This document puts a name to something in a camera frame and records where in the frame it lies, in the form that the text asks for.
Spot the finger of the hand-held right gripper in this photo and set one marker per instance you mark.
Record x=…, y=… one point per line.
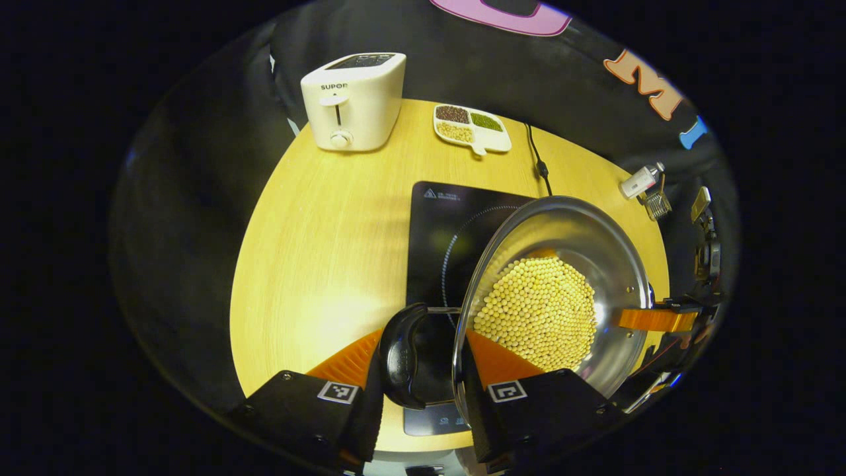
x=654, y=319

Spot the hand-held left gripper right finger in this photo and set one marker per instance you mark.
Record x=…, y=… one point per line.
x=548, y=410

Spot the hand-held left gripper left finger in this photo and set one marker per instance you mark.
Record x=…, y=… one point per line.
x=297, y=410

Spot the pile of yellow soybeans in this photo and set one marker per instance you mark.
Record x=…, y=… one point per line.
x=535, y=311

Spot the black induction cooktop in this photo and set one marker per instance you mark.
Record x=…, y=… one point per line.
x=433, y=238

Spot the small clear bottle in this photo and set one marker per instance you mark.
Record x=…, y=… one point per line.
x=638, y=183

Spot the black backdrop cloth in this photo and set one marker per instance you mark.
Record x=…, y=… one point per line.
x=198, y=198

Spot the white divided bean dish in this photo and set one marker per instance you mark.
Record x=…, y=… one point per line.
x=469, y=129

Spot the white toaster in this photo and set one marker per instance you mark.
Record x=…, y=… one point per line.
x=357, y=99

